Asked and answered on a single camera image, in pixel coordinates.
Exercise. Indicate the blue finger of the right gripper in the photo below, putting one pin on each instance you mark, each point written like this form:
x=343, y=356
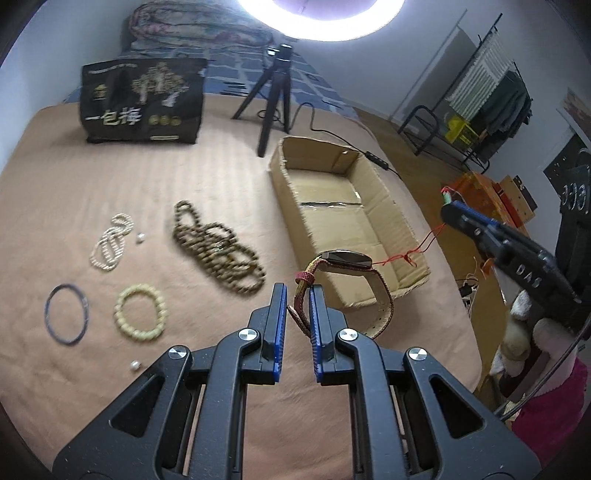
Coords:
x=466, y=220

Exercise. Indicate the ring light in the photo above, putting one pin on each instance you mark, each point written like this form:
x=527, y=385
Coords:
x=324, y=21

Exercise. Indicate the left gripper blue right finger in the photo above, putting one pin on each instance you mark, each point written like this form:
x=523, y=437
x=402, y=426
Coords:
x=330, y=365

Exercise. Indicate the red string jade pendant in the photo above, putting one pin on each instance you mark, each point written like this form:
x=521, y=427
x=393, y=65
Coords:
x=448, y=194

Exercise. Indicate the black tripod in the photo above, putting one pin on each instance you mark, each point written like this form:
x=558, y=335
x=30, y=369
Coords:
x=278, y=75

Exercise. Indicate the open cardboard box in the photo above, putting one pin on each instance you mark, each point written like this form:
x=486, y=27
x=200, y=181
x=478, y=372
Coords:
x=332, y=198

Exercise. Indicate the orange plastic box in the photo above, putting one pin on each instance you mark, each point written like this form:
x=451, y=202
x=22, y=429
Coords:
x=507, y=201

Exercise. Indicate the yellow box on rack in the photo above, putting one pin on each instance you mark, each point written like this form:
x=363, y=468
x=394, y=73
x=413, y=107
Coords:
x=460, y=133

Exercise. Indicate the folded floral quilt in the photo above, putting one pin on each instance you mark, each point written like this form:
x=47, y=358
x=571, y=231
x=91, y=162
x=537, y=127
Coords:
x=190, y=23

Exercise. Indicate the right gloved hand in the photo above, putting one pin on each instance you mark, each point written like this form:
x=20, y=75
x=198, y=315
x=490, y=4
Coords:
x=532, y=345

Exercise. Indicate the black clothes rack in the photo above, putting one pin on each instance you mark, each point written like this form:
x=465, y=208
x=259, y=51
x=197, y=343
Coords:
x=489, y=92

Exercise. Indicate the dark blue bangle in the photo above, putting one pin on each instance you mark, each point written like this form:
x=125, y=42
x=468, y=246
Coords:
x=66, y=314

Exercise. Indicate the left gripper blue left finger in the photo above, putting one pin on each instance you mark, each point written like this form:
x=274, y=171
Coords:
x=264, y=364

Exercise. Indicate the watch with woven strap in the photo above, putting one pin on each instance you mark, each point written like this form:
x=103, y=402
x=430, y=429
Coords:
x=354, y=282

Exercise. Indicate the black snack bag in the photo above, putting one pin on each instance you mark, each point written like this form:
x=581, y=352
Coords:
x=143, y=100

